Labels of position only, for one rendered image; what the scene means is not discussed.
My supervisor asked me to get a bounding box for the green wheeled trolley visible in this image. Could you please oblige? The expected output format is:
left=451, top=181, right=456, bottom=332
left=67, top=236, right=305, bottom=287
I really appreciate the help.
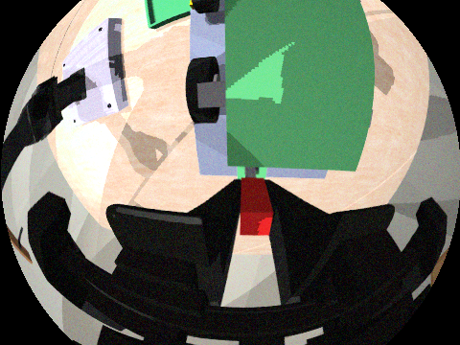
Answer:
left=185, top=0, right=375, bottom=180

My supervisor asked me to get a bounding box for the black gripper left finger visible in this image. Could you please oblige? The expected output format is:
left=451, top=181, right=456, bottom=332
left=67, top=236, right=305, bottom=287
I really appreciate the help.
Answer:
left=106, top=179, right=242, bottom=307

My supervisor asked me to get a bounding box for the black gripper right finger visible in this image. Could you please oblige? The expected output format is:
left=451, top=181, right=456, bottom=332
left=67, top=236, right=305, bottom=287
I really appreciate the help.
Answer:
left=264, top=180, right=395, bottom=306

